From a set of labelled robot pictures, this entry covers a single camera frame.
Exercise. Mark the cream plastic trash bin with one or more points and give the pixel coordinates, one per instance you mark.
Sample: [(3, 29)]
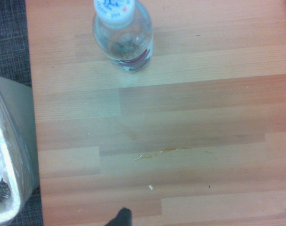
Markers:
[(25, 113)]

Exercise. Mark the clear plastic bottle white cap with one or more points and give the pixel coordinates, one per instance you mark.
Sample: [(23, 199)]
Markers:
[(124, 44)]

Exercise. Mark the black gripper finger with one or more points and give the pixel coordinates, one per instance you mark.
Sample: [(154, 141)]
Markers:
[(122, 217)]

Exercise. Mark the wooden coffee table black legs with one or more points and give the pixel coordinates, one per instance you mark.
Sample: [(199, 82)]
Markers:
[(180, 117)]

